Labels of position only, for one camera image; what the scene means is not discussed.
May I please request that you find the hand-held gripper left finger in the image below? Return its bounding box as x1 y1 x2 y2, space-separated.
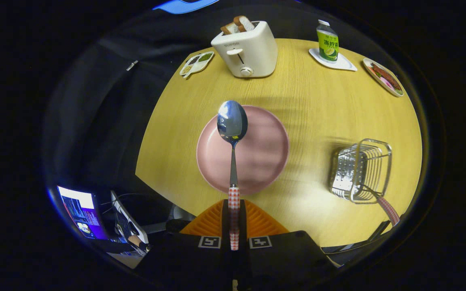
146 199 230 291

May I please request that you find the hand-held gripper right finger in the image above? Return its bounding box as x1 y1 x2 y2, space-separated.
239 199 337 291

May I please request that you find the spoon with checked handle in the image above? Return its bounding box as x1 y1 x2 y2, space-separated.
217 100 248 251

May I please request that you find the fork with checked handle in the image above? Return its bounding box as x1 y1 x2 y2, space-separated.
362 184 400 226

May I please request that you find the pink plate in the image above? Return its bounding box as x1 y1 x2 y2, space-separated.
196 105 290 196

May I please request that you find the white keyboard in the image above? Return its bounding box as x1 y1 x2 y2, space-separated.
110 191 149 256

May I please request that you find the computer monitor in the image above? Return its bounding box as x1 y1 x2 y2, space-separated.
57 185 110 240

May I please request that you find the divided white condiment dish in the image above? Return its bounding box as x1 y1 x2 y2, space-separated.
179 51 215 78

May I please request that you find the white toaster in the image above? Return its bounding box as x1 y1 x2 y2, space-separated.
211 20 278 78

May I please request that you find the white coaster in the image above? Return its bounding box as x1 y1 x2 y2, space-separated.
309 48 358 72

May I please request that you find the green label drink bottle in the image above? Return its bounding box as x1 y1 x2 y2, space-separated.
316 19 339 63

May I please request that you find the white plate of food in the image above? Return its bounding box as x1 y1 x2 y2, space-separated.
362 58 404 97

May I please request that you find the brown meat slice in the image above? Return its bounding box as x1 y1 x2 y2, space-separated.
373 63 401 91

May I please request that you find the metal wire basket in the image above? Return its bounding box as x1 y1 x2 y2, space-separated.
329 139 393 204

